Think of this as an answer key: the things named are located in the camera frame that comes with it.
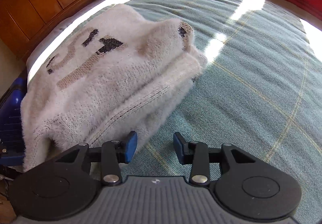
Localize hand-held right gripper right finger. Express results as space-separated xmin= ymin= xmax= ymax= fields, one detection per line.
xmin=173 ymin=132 xmax=257 ymax=187

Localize bed with grey-green plaid sheet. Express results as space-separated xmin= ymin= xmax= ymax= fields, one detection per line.
xmin=25 ymin=0 xmax=322 ymax=224

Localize blue ribbed plastic object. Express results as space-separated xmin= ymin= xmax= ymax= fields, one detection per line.
xmin=0 ymin=76 xmax=28 ymax=166

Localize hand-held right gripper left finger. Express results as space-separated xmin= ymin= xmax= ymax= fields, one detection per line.
xmin=55 ymin=131 xmax=138 ymax=187

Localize brown wooden headboard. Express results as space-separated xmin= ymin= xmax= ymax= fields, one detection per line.
xmin=0 ymin=0 xmax=106 ymax=62

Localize cream knit sweater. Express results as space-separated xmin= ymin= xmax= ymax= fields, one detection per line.
xmin=21 ymin=3 xmax=208 ymax=172

